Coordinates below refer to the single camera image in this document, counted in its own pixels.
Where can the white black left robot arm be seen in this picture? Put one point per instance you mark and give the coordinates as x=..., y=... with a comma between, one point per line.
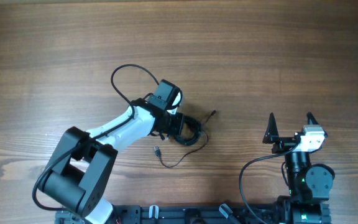
x=75, y=177

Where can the black aluminium base frame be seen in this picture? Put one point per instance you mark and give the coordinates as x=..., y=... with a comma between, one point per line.
x=269, y=213

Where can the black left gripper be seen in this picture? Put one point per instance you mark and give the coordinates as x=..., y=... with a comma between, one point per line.
x=176, y=129

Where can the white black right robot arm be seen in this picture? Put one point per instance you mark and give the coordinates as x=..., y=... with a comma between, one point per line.
x=309, y=184

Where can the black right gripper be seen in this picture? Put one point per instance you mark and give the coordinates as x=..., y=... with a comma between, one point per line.
x=286, y=142

